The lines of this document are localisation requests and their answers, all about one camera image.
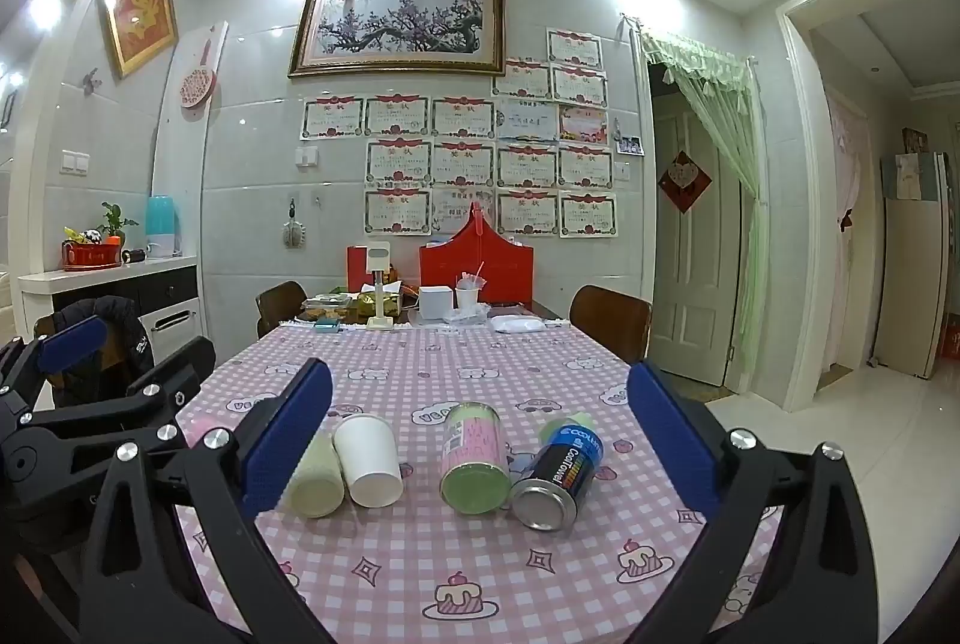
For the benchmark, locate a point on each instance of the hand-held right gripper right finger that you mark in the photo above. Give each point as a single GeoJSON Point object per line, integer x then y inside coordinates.
{"type": "Point", "coordinates": [673, 445]}

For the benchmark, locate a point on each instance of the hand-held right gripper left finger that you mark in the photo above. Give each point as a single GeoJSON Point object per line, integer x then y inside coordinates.
{"type": "Point", "coordinates": [291, 445]}

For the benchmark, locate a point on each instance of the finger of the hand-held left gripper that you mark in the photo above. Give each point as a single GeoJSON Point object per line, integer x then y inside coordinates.
{"type": "Point", "coordinates": [161, 393]}
{"type": "Point", "coordinates": [71, 342]}

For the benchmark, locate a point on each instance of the white paper cup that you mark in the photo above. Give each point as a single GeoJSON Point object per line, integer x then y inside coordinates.
{"type": "Point", "coordinates": [369, 464]}

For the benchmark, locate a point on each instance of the cream paper cup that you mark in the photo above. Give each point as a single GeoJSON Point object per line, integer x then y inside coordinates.
{"type": "Point", "coordinates": [315, 480]}

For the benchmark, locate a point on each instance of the white cup with straws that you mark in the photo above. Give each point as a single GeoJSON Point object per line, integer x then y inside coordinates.
{"type": "Point", "coordinates": [466, 295]}

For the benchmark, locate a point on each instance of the chair with black jacket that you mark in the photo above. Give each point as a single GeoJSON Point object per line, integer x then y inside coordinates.
{"type": "Point", "coordinates": [94, 314]}

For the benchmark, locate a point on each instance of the white counter cabinet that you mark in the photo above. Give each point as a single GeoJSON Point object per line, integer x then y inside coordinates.
{"type": "Point", "coordinates": [112, 293]}

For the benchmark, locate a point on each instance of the red tray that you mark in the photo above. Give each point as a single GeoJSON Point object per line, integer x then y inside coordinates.
{"type": "Point", "coordinates": [91, 254]}

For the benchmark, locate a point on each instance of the black and blue can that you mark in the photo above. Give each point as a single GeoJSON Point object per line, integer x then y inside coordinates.
{"type": "Point", "coordinates": [556, 473]}

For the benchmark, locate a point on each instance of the teal small box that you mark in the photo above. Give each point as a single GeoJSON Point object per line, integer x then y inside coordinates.
{"type": "Point", "coordinates": [326, 328]}

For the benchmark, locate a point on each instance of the potted green plant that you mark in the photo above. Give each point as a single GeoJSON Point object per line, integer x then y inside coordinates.
{"type": "Point", "coordinates": [114, 224]}

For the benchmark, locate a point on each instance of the plate of snacks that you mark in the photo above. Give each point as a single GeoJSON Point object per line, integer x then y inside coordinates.
{"type": "Point", "coordinates": [319, 314]}

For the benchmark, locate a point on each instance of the brown wooden chair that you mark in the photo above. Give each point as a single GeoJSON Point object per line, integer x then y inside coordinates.
{"type": "Point", "coordinates": [611, 323]}
{"type": "Point", "coordinates": [279, 305]}

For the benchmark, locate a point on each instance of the teal white thermos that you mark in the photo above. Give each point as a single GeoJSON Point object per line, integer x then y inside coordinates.
{"type": "Point", "coordinates": [160, 228]}

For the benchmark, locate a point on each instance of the gold wrapped box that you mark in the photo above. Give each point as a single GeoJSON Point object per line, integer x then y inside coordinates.
{"type": "Point", "coordinates": [366, 307]}

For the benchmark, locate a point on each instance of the pink checked tablecloth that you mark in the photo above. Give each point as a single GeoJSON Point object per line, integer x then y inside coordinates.
{"type": "Point", "coordinates": [420, 569]}

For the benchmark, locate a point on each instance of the pink and green can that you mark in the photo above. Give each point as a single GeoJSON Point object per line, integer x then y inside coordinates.
{"type": "Point", "coordinates": [472, 464]}

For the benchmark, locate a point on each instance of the white tissue pack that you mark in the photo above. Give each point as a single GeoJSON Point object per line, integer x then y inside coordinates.
{"type": "Point", "coordinates": [517, 324]}

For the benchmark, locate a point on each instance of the white square box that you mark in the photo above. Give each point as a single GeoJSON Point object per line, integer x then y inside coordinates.
{"type": "Point", "coordinates": [435, 304]}

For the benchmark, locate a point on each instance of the white panel door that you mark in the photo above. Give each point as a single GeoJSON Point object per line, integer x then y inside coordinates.
{"type": "Point", "coordinates": [691, 239]}

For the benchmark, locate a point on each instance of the red gift box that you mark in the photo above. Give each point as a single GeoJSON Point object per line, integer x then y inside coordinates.
{"type": "Point", "coordinates": [476, 269]}

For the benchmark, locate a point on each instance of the red diamond door decoration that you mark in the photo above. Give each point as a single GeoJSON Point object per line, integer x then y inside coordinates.
{"type": "Point", "coordinates": [684, 181]}

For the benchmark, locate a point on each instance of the green lace curtain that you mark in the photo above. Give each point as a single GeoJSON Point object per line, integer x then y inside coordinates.
{"type": "Point", "coordinates": [724, 164]}

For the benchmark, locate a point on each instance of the red gold framed picture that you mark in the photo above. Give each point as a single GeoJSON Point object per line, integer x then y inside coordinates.
{"type": "Point", "coordinates": [139, 17]}

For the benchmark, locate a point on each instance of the framed plum blossom painting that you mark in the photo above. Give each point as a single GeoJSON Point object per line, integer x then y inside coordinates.
{"type": "Point", "coordinates": [397, 26]}

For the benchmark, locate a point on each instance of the white light switch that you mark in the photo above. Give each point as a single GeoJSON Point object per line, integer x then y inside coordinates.
{"type": "Point", "coordinates": [306, 154]}
{"type": "Point", "coordinates": [75, 162]}

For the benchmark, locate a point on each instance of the hanging wall trinket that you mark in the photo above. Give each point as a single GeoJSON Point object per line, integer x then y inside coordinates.
{"type": "Point", "coordinates": [292, 232]}

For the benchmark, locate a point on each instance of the round red wall ornament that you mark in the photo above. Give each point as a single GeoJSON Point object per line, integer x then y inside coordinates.
{"type": "Point", "coordinates": [198, 84]}

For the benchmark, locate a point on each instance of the small wall photo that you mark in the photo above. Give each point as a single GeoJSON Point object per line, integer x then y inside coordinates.
{"type": "Point", "coordinates": [628, 145]}

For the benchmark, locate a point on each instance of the group of wall certificates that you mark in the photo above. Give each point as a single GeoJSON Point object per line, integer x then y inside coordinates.
{"type": "Point", "coordinates": [465, 118]}

